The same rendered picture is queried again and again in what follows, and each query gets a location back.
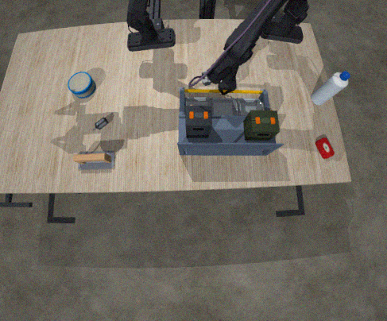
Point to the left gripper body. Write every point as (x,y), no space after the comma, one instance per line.
(227,83)

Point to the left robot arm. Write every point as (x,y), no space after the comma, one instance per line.
(251,29)

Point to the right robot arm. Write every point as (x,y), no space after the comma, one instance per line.
(138,18)

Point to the white bottle with blue cap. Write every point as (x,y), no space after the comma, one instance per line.
(330,88)

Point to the red mint tin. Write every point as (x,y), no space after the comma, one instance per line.
(324,148)

